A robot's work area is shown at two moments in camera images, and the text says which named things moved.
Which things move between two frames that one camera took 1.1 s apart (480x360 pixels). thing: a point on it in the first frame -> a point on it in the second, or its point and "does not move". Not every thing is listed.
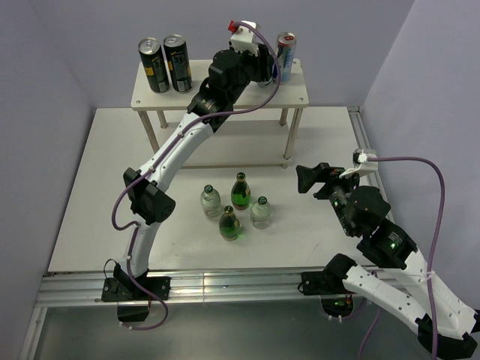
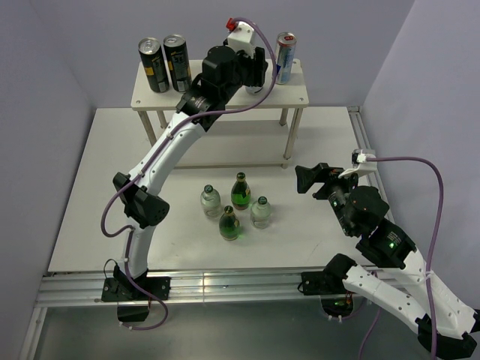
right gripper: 322,172 does not move
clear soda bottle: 211,202 does not move
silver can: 265,83 -> 254,90
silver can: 286,44 does not move
